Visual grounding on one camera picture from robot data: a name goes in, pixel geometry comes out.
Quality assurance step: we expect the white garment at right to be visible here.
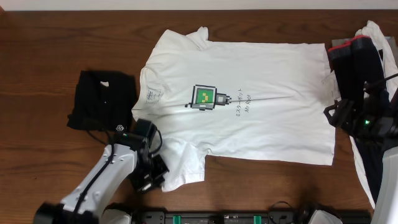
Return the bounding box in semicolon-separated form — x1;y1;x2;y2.
322;20;398;210

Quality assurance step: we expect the black red-trimmed folded garment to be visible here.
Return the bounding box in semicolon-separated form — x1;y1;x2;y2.
328;35;384;103

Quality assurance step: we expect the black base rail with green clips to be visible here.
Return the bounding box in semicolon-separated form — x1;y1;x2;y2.
102;202;373;224

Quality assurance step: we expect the white t-shirt with robot print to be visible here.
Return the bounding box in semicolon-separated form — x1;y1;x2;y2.
132;27;335;192

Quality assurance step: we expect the black garment at right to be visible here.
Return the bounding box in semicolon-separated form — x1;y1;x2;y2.
354;139;384;202

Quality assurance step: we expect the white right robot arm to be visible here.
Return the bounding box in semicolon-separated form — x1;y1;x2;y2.
323;74;397;223

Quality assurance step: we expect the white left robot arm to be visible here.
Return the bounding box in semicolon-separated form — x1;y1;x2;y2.
33;126;169;223

